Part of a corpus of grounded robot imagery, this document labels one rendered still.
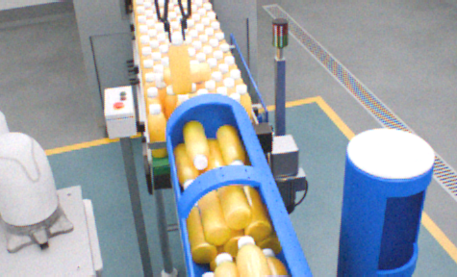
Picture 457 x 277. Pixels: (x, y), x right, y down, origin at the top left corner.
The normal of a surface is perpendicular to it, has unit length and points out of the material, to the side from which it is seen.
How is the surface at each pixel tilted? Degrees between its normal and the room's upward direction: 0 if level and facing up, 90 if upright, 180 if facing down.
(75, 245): 0
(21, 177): 75
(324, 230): 0
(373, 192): 90
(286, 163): 90
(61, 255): 0
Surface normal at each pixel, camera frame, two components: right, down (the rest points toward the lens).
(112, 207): -0.04, -0.83
